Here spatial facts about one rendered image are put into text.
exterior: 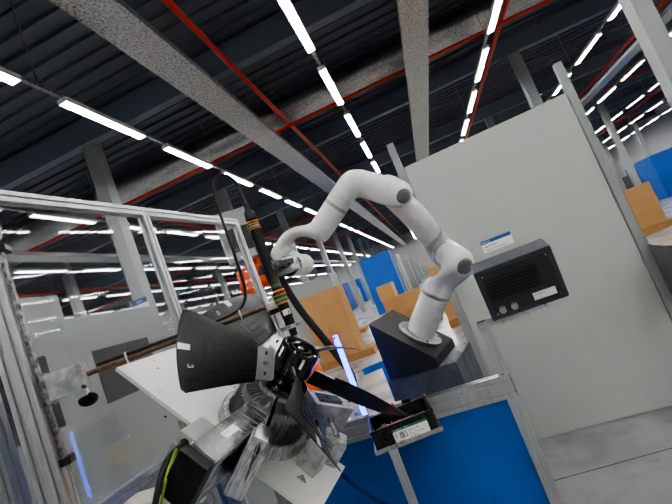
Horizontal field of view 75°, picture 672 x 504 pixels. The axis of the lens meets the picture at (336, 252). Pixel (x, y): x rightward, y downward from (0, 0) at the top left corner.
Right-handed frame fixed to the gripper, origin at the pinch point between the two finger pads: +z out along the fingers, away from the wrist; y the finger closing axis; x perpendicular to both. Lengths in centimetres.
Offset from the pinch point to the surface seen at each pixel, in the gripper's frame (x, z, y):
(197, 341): -14.7, 32.9, 10.2
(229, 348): -19.3, 26.3, 6.5
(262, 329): -17.7, 3.6, 7.7
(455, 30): 401, -777, -202
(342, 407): -50, -5, -5
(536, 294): -40, -32, -74
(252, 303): -8.4, -4.5, 12.3
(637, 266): -64, -179, -146
